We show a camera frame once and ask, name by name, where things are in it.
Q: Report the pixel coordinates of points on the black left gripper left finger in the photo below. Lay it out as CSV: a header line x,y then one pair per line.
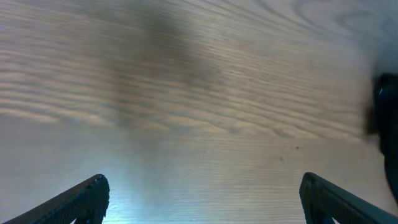
x,y
84,203

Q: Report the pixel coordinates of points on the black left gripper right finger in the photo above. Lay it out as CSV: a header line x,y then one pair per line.
x,y
324,202

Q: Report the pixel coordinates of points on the black sparkly cardigan pearl buttons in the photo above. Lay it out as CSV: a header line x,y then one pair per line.
x,y
382,117

